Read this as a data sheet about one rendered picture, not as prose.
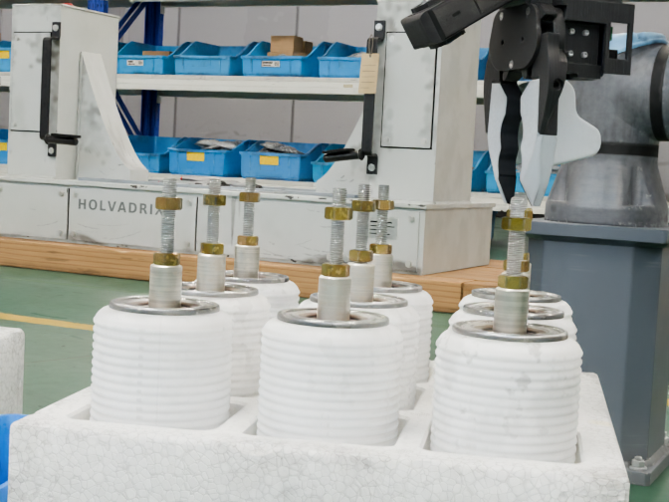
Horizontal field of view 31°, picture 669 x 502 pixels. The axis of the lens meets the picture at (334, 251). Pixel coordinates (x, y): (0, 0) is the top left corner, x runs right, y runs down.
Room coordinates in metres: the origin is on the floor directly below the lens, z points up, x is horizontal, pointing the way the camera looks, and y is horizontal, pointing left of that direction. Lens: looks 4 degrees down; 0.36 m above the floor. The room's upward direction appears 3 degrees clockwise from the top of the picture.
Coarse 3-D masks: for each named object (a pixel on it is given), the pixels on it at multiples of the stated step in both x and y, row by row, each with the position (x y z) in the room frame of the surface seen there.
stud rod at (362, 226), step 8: (360, 184) 0.92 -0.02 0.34; (368, 184) 0.92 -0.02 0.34; (360, 192) 0.92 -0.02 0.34; (368, 192) 0.92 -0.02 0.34; (368, 200) 0.92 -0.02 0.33; (360, 216) 0.92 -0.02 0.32; (368, 216) 0.92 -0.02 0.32; (360, 224) 0.92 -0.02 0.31; (368, 224) 0.92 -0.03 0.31; (360, 232) 0.92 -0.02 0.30; (368, 232) 0.92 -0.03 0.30; (360, 240) 0.92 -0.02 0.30; (360, 248) 0.92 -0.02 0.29
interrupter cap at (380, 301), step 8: (312, 296) 0.92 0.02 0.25; (376, 296) 0.95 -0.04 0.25; (384, 296) 0.95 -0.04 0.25; (392, 296) 0.95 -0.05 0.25; (352, 304) 0.89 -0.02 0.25; (360, 304) 0.89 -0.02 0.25; (368, 304) 0.89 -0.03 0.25; (376, 304) 0.89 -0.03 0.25; (384, 304) 0.89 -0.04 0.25; (392, 304) 0.90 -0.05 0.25; (400, 304) 0.90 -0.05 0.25
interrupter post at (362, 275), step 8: (352, 264) 0.92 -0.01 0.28; (360, 264) 0.92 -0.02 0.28; (368, 264) 0.92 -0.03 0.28; (352, 272) 0.92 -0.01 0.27; (360, 272) 0.91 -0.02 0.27; (368, 272) 0.92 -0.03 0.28; (352, 280) 0.92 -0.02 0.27; (360, 280) 0.91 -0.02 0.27; (368, 280) 0.92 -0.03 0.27; (352, 288) 0.92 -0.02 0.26; (360, 288) 0.91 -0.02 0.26; (368, 288) 0.92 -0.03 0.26; (352, 296) 0.92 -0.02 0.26; (360, 296) 0.91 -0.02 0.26; (368, 296) 0.92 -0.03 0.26
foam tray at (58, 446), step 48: (432, 384) 0.98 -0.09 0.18; (48, 432) 0.76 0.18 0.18; (96, 432) 0.76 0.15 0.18; (144, 432) 0.76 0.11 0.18; (192, 432) 0.76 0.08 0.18; (240, 432) 0.77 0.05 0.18; (48, 480) 0.76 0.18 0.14; (96, 480) 0.75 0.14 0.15; (144, 480) 0.75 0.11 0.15; (192, 480) 0.74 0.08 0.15; (240, 480) 0.74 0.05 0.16; (288, 480) 0.73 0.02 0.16; (336, 480) 0.73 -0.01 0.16; (384, 480) 0.72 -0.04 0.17; (432, 480) 0.72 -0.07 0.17; (480, 480) 0.72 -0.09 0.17; (528, 480) 0.71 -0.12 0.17; (576, 480) 0.71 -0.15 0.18; (624, 480) 0.70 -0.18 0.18
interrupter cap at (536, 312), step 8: (472, 304) 0.92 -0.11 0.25; (480, 304) 0.93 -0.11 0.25; (488, 304) 0.93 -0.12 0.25; (472, 312) 0.89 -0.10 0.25; (480, 312) 0.88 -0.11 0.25; (488, 312) 0.88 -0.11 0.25; (528, 312) 0.92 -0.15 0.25; (536, 312) 0.91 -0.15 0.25; (544, 312) 0.90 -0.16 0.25; (552, 312) 0.90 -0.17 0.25; (560, 312) 0.89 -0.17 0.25; (536, 320) 0.87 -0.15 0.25
